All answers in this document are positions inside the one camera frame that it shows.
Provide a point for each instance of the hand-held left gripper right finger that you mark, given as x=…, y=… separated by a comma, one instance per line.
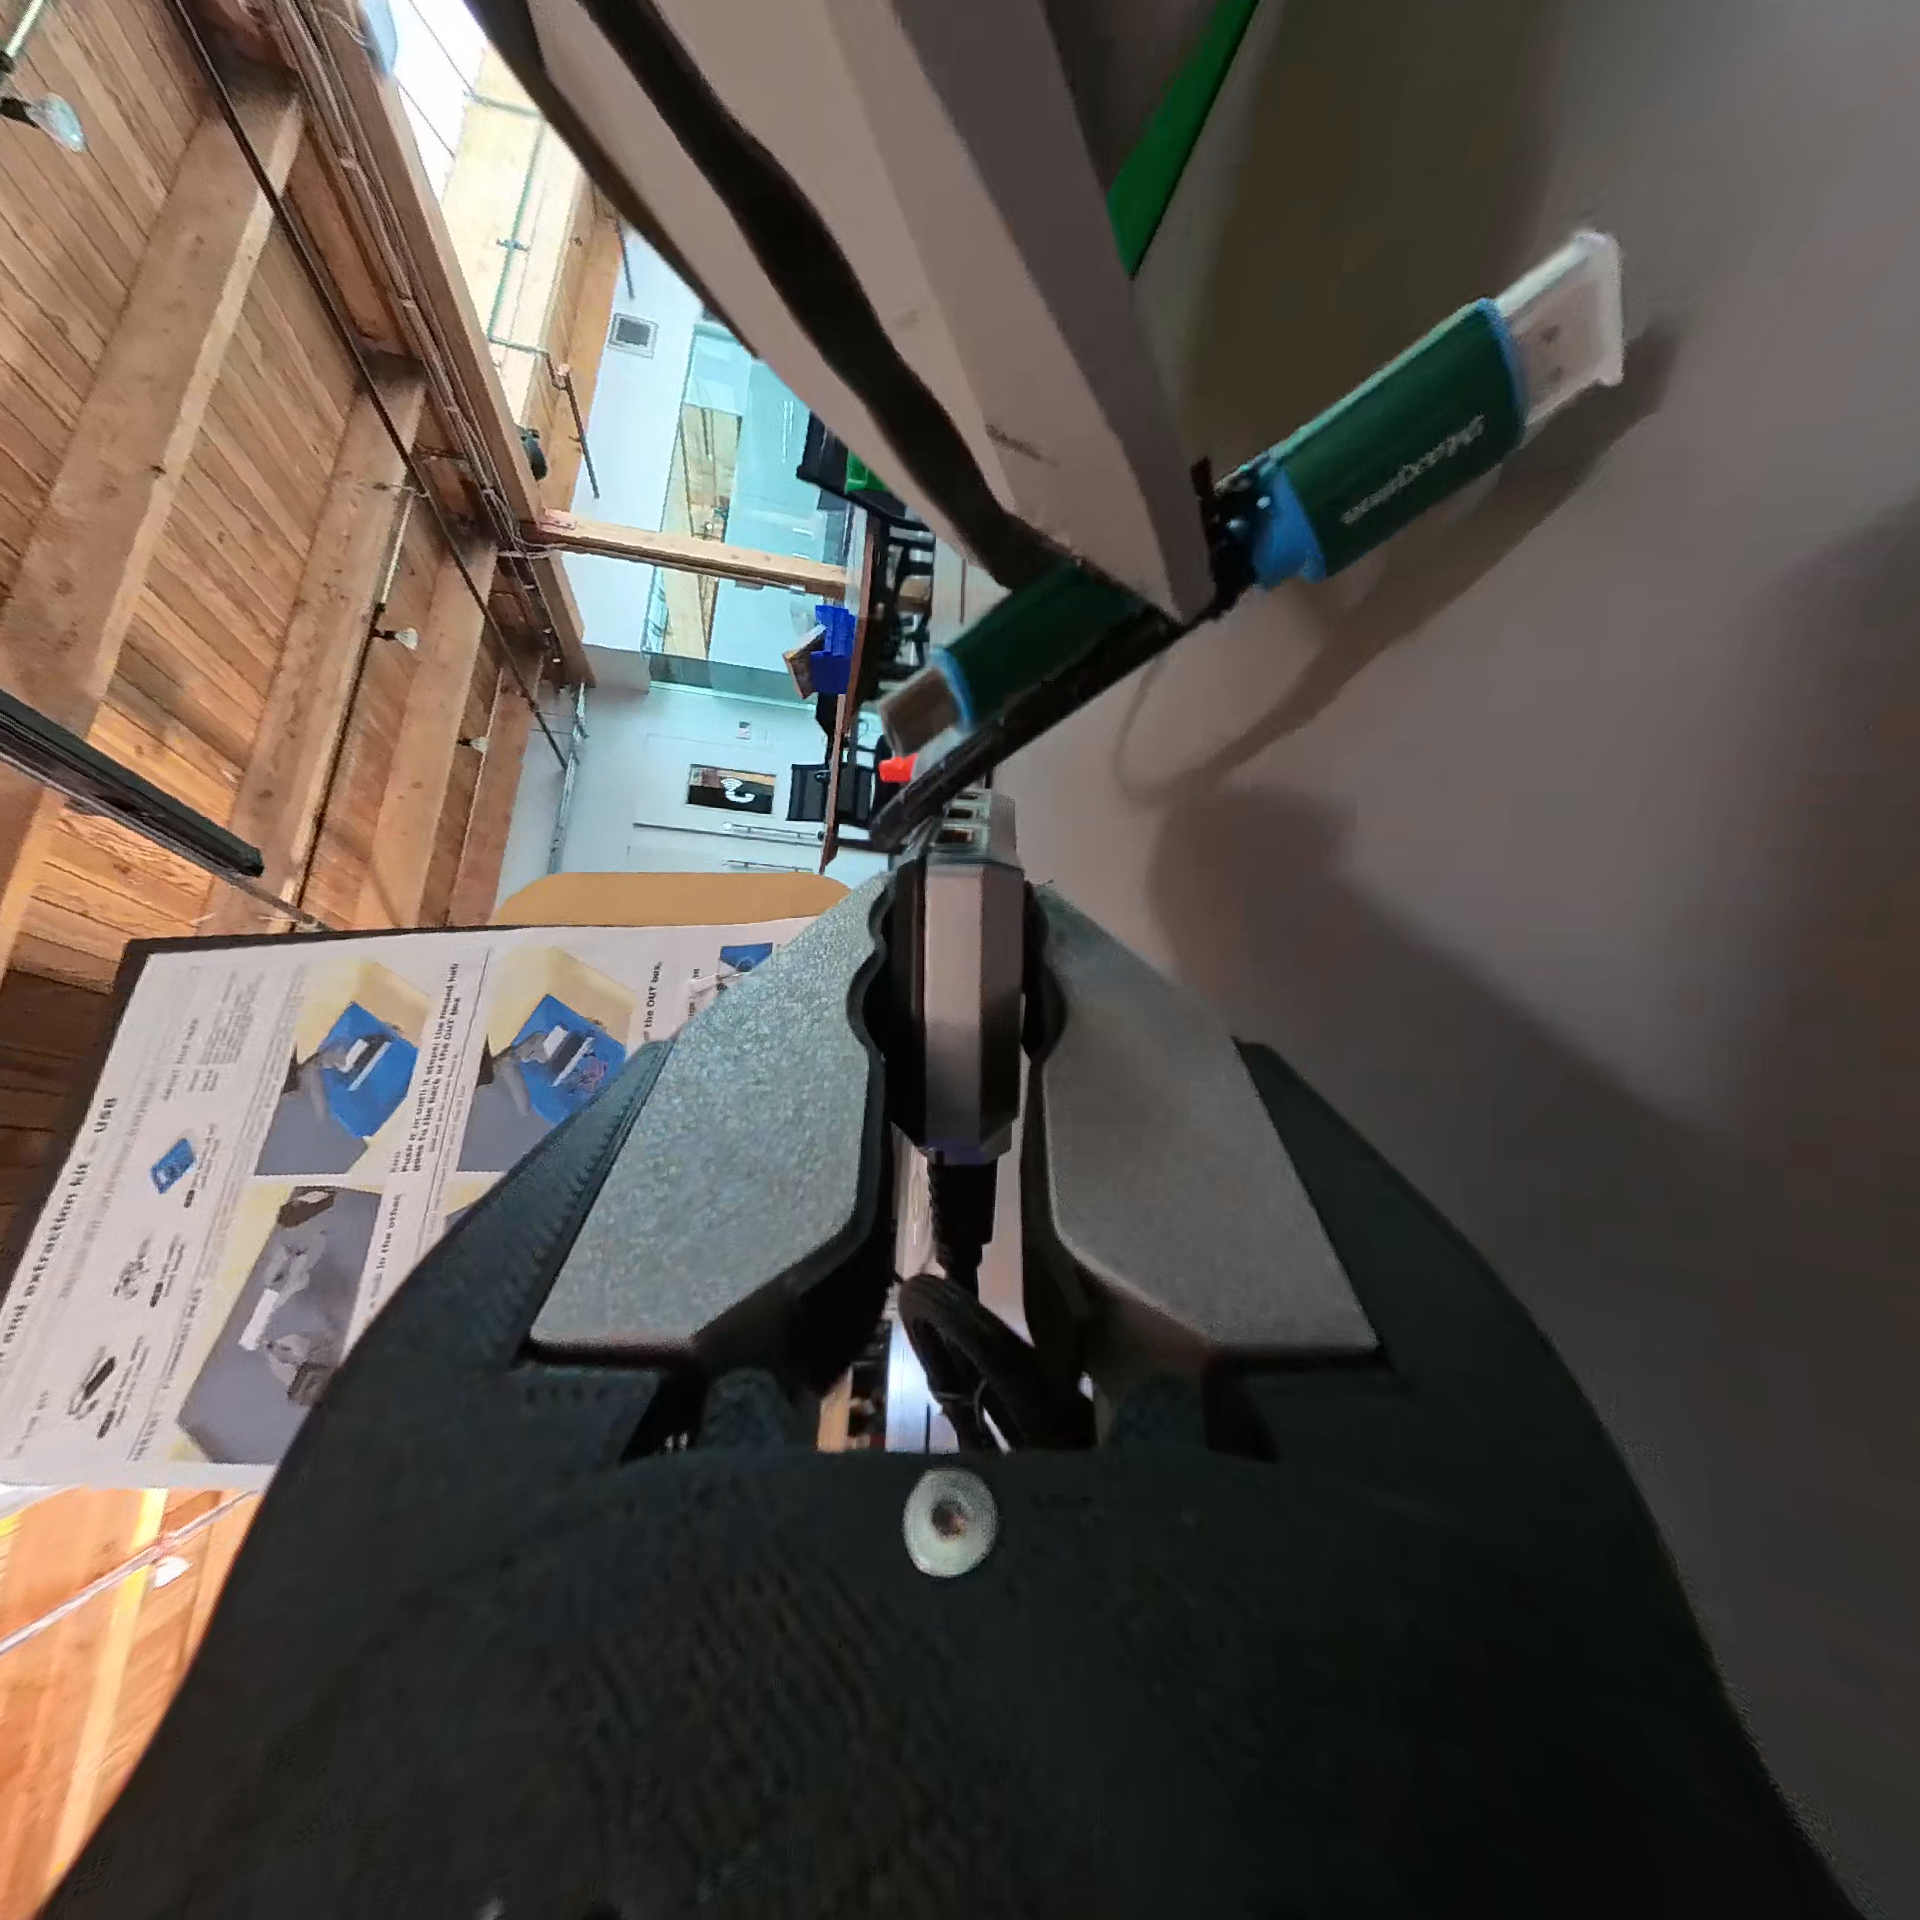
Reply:
x=1198, y=1187

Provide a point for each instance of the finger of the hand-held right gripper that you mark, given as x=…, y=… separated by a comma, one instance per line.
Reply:
x=962, y=225
x=707, y=256

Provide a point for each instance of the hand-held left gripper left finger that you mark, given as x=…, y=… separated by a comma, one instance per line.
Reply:
x=719, y=1187

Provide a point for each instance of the green storage bin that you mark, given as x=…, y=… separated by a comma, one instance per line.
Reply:
x=1176, y=135

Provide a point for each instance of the brushed metal hub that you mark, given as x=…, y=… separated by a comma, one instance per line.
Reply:
x=967, y=992

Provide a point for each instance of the small blue crate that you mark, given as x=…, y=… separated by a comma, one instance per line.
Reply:
x=838, y=630

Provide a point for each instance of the printed instruction sheet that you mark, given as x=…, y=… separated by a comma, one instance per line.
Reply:
x=226, y=1199

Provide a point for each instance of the framed wall picture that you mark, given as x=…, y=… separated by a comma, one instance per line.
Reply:
x=728, y=789

